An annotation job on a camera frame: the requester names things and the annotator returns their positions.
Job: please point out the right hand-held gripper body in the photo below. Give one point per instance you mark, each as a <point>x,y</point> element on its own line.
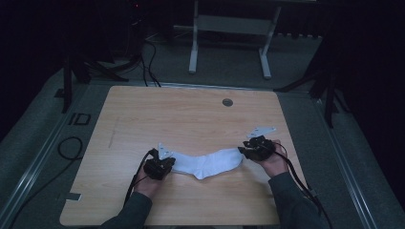
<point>262,149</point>

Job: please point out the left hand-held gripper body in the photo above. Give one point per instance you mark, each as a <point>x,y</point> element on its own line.
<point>157,168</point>

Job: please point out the white sock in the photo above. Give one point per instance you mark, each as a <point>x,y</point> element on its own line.
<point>207,163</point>

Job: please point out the person's right hand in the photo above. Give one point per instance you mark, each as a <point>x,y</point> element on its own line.
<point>275,163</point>

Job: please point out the person's left hand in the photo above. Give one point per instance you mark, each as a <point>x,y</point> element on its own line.
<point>147,187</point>

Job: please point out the round table grommet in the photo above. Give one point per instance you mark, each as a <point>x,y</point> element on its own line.
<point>227,102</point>

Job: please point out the black metal stand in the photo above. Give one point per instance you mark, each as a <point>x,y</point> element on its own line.
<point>82,70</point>
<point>328,79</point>

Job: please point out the metal floor rail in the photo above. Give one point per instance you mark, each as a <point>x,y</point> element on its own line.
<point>28,178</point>
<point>347,171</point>

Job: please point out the white desk frame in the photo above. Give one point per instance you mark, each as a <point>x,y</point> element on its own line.
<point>229,25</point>

